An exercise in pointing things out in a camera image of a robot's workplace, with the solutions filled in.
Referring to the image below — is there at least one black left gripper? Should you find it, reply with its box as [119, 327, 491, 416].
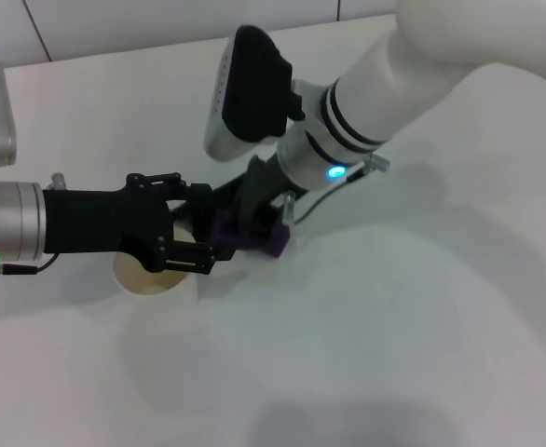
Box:
[42, 170, 238, 277]

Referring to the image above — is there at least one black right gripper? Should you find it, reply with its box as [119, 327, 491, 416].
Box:
[210, 155, 298, 237]

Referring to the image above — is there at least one purple rag with black trim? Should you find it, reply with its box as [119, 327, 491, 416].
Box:
[209, 208, 294, 261]

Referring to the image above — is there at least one white paper cup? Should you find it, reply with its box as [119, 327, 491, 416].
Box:
[112, 223, 201, 300]

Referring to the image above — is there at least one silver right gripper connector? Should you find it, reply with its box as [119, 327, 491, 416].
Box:
[279, 190, 297, 230]

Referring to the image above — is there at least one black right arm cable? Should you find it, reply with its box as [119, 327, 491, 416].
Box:
[293, 179, 365, 224]

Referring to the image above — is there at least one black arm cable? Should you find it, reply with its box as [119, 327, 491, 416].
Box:
[1, 252, 61, 277]
[293, 179, 365, 224]

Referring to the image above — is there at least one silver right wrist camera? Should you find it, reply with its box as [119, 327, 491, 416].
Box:
[202, 23, 308, 163]

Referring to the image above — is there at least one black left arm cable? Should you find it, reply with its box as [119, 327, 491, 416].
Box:
[1, 252, 61, 277]

